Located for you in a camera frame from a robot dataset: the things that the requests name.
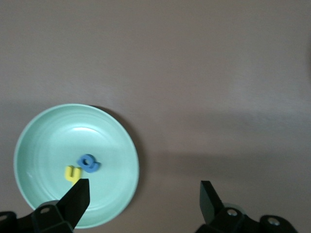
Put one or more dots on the brown table cover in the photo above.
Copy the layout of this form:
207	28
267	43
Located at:
218	72

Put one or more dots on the blue lowercase foam letter a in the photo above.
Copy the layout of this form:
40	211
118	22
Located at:
91	168

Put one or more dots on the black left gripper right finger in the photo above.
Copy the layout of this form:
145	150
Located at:
218	218

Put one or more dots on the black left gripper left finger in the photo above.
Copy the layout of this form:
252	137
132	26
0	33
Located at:
63	216

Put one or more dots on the green plate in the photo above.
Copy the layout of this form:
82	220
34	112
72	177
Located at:
48	145

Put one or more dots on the yellow lowercase foam letter h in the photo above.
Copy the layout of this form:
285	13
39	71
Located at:
70	174

